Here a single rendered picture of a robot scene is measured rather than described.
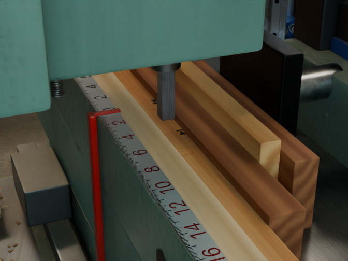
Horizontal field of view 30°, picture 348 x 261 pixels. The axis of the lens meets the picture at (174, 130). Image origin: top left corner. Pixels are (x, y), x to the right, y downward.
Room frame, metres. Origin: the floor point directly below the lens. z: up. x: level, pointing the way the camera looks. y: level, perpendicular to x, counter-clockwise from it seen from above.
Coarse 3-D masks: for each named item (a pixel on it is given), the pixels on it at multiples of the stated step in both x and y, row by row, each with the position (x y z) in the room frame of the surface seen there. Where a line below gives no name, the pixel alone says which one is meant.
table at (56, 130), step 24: (48, 120) 0.54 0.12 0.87; (72, 144) 0.44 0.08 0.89; (312, 144) 0.43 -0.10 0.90; (72, 168) 0.45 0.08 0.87; (336, 168) 0.40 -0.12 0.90; (336, 192) 0.37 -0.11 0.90; (312, 216) 0.34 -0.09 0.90; (336, 216) 0.34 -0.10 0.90; (120, 240) 0.33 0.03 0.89; (312, 240) 0.31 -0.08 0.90; (336, 240) 0.31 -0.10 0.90
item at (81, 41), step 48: (48, 0) 0.32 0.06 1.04; (96, 0) 0.33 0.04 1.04; (144, 0) 0.34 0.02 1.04; (192, 0) 0.35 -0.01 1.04; (240, 0) 0.36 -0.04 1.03; (48, 48) 0.32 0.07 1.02; (96, 48) 0.33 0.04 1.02; (144, 48) 0.34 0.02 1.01; (192, 48) 0.35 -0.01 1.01; (240, 48) 0.36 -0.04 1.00
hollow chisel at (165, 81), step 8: (160, 72) 0.38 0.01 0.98; (168, 72) 0.38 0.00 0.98; (160, 80) 0.38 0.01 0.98; (168, 80) 0.38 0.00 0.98; (160, 88) 0.38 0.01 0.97; (168, 88) 0.38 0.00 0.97; (160, 96) 0.38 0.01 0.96; (168, 96) 0.38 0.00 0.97; (160, 104) 0.38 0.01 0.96; (168, 104) 0.38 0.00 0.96; (160, 112) 0.38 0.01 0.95; (168, 112) 0.38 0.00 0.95
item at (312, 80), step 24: (264, 48) 0.39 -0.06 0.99; (288, 48) 0.38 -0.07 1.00; (240, 72) 0.42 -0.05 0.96; (264, 72) 0.39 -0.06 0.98; (288, 72) 0.37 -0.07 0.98; (312, 72) 0.43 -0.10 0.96; (264, 96) 0.39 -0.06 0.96; (288, 96) 0.37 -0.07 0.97; (312, 96) 0.42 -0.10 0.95; (288, 120) 0.37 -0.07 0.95
